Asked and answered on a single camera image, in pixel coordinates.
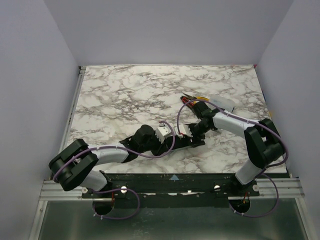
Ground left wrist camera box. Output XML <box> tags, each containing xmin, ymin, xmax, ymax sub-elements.
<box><xmin>155</xmin><ymin>126</ymin><xmax>172</xmax><ymax>144</ymax></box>

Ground black umbrella sleeve case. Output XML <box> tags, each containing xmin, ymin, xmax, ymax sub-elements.
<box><xmin>163</xmin><ymin>136</ymin><xmax>206</xmax><ymax>152</ymax></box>

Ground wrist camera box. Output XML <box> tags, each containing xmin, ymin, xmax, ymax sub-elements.
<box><xmin>174</xmin><ymin>123</ymin><xmax>193</xmax><ymax>138</ymax></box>
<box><xmin>155</xmin><ymin>126</ymin><xmax>172</xmax><ymax>144</ymax></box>

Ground yellow handled tool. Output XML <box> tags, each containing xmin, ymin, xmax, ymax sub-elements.
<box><xmin>192</xmin><ymin>96</ymin><xmax>210</xmax><ymax>101</ymax></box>

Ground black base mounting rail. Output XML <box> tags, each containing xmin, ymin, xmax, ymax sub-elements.
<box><xmin>82</xmin><ymin>173</ymin><xmax>260</xmax><ymax>209</ymax></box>

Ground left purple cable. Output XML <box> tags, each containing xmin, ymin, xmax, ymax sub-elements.
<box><xmin>52</xmin><ymin>120</ymin><xmax>177</xmax><ymax>183</ymax></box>

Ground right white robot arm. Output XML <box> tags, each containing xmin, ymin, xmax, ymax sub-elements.
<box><xmin>190</xmin><ymin>101</ymin><xmax>285</xmax><ymax>186</ymax></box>

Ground red handled pliers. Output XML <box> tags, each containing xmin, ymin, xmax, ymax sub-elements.
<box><xmin>180</xmin><ymin>93</ymin><xmax>200</xmax><ymax>111</ymax></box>

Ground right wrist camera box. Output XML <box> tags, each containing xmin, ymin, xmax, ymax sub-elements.
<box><xmin>174</xmin><ymin>123</ymin><xmax>193</xmax><ymax>138</ymax></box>

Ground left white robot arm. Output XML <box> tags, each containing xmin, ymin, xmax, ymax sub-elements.
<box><xmin>49</xmin><ymin>121</ymin><xmax>176</xmax><ymax>192</ymax></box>

